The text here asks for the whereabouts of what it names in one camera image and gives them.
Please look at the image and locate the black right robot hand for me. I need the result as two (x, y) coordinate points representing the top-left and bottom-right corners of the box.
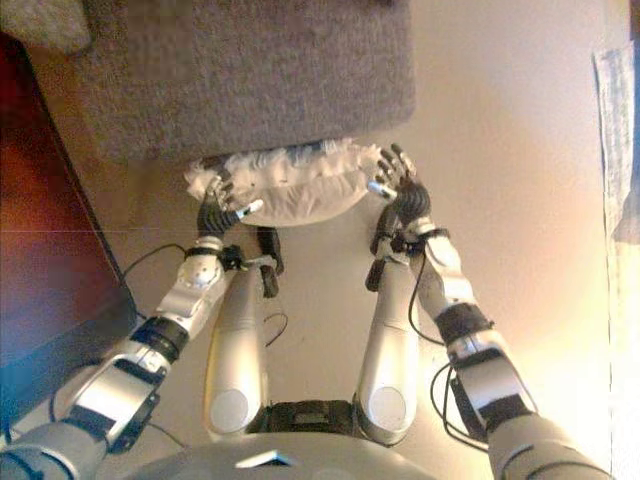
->
(367, 143), (433, 229)

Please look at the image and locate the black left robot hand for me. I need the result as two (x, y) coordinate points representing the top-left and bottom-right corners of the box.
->
(197, 172), (265, 240)

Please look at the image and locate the white fringed cushion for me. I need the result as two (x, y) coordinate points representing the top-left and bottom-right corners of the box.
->
(183, 139), (401, 229)

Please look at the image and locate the silver left robot leg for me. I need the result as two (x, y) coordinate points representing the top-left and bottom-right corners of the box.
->
(202, 227), (287, 437)

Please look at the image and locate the silver robot leg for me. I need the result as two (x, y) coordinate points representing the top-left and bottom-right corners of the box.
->
(202, 227), (287, 437)
(352, 204), (422, 447)

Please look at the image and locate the grey fabric armchair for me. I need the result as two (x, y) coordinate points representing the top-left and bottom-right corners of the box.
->
(0, 0), (419, 164)

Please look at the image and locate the silver right robot leg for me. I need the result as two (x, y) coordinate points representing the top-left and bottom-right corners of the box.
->
(352, 204), (422, 447)

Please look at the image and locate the glossy dark cabinet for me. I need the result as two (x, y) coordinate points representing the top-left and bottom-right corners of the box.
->
(0, 29), (139, 427)

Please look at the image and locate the grey woven rug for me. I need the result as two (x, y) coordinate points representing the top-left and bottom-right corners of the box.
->
(592, 42), (640, 446)

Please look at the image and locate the silver robot torso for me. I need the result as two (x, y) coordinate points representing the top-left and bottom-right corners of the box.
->
(134, 399), (496, 480)

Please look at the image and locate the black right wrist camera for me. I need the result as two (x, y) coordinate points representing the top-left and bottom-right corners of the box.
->
(388, 233), (427, 259)

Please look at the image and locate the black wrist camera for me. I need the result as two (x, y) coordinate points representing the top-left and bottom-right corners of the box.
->
(221, 243), (247, 272)
(388, 233), (427, 259)

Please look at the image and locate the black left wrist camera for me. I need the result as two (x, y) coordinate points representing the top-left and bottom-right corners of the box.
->
(221, 243), (247, 272)

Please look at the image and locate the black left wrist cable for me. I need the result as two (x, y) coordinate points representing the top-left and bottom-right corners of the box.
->
(122, 242), (189, 277)

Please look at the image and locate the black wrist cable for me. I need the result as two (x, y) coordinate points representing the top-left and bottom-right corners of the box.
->
(122, 242), (189, 277)
(406, 252), (447, 347)

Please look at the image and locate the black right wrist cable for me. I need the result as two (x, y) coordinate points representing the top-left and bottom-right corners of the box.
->
(406, 252), (447, 347)

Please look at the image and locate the black floor cable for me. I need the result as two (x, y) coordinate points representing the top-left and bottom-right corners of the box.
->
(262, 311), (290, 347)

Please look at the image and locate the black right upper arm cable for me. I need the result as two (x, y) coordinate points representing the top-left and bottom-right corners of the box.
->
(429, 361), (490, 452)

